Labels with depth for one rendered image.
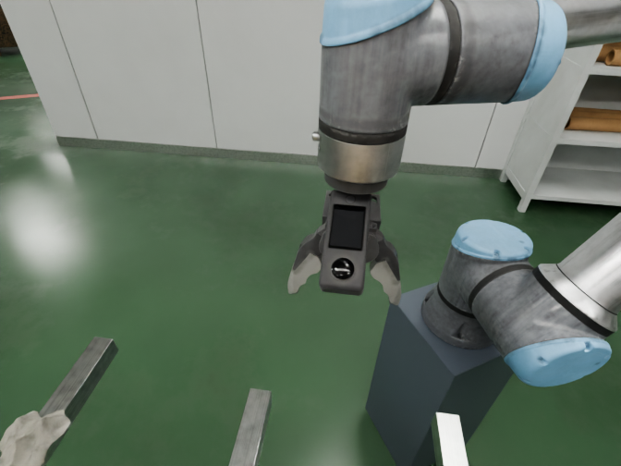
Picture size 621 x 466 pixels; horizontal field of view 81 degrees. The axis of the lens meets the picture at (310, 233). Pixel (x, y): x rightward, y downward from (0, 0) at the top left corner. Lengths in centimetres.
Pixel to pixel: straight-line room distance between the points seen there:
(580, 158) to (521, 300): 257
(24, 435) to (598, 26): 85
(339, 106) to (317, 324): 141
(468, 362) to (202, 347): 109
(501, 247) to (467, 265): 7
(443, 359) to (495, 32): 71
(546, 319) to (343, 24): 57
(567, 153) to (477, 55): 285
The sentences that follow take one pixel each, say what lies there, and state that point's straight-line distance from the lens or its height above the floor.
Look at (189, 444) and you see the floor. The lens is 148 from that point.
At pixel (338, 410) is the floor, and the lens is 148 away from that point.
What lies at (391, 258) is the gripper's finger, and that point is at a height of 103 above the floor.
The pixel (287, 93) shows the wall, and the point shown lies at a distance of 275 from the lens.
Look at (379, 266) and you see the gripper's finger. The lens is 46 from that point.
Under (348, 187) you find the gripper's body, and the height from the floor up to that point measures 113.
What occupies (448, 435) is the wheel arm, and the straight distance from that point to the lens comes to 55.
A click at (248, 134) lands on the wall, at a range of 292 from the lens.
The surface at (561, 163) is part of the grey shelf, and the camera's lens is 323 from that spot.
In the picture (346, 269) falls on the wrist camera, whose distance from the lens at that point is 37.
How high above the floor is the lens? 132
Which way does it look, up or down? 38 degrees down
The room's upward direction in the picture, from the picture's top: 2 degrees clockwise
